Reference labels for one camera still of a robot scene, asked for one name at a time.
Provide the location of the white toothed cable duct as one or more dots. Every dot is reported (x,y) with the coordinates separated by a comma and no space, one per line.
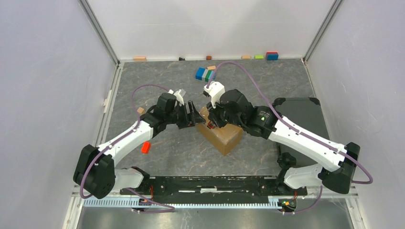
(136,202)

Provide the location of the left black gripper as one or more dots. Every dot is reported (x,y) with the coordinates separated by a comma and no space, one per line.
(190,119)

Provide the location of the tan block at wall left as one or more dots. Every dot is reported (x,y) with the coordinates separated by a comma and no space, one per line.
(140,58)

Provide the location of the blue green block stack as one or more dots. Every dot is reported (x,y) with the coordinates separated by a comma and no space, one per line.
(204,74)

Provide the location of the small red block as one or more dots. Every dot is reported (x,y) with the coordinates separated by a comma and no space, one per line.
(145,147)

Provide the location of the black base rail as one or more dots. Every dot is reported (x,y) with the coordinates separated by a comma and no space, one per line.
(215,189)

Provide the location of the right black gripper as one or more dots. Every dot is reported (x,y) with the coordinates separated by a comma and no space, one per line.
(213,114)

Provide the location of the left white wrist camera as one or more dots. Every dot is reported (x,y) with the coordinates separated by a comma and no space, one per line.
(179,94)

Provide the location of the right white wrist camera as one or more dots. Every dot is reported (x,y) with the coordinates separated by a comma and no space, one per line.
(215,90)

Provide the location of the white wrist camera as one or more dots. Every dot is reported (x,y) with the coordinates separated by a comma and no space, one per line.
(179,94)
(215,90)

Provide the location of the brown cardboard express box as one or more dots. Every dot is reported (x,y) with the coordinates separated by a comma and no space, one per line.
(223,139)

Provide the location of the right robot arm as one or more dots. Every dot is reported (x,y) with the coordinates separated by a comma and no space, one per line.
(335,163)

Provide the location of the red blue block at wall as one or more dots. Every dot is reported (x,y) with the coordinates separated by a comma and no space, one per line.
(270,56)

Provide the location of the small tan cube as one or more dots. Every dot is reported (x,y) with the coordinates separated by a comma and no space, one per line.
(141,111)

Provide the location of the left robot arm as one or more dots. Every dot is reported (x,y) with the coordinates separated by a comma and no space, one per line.
(95,171)

